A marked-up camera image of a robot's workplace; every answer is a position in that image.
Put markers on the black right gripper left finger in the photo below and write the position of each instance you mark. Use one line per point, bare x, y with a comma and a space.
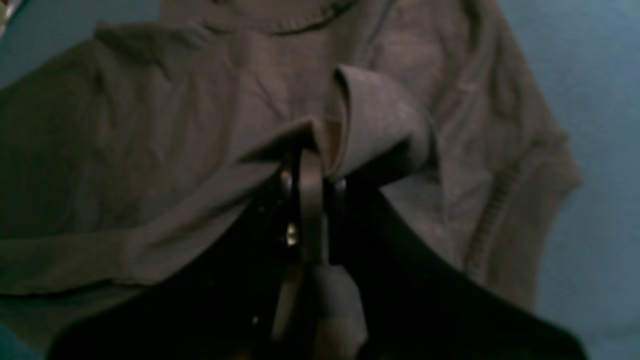
289, 242

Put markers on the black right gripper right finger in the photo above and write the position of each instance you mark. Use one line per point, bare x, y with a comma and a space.
336, 214

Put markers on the grey T-shirt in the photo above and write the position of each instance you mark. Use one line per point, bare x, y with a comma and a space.
126, 156

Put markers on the blue table cloth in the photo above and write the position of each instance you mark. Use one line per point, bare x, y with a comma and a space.
394, 297

